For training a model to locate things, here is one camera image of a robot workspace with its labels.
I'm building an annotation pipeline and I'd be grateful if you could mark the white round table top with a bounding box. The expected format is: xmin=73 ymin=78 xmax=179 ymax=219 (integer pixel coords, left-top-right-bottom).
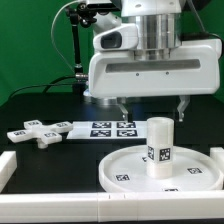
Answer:
xmin=98 ymin=145 xmax=224 ymax=192

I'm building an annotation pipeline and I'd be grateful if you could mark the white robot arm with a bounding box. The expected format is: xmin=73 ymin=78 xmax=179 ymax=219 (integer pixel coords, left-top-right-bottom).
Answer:
xmin=87 ymin=0 xmax=224 ymax=117

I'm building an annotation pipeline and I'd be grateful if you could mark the grey curved cable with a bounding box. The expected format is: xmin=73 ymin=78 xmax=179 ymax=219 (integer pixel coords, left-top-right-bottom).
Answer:
xmin=50 ymin=0 xmax=83 ymax=73

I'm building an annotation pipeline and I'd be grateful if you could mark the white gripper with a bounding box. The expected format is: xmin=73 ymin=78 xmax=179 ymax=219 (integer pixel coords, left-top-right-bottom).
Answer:
xmin=89 ymin=39 xmax=222 ymax=122

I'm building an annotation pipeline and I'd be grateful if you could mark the white cross-shaped table base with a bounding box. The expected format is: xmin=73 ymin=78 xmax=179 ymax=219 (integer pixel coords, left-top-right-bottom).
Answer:
xmin=7 ymin=120 xmax=73 ymax=149

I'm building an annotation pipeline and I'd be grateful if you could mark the overhead camera bar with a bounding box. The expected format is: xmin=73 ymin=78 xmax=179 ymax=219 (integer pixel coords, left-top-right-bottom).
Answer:
xmin=78 ymin=0 xmax=122 ymax=13

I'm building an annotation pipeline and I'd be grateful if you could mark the black table cable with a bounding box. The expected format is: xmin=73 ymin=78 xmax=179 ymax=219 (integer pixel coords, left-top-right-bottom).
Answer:
xmin=7 ymin=75 xmax=88 ymax=101

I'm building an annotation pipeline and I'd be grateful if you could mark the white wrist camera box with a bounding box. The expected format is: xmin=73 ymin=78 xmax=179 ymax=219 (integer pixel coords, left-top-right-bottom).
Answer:
xmin=93 ymin=23 xmax=138 ymax=51

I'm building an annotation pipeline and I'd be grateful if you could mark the white left fence block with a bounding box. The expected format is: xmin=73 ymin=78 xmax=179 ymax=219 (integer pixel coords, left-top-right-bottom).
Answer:
xmin=0 ymin=151 xmax=17 ymax=193

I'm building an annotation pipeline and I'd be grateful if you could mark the white marker sheet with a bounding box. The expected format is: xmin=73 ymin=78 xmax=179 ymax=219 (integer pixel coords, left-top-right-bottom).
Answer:
xmin=67 ymin=121 xmax=147 ymax=140

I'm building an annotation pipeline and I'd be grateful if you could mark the white front fence rail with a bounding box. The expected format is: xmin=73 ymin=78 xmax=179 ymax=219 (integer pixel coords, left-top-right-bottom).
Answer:
xmin=0 ymin=190 xmax=224 ymax=223

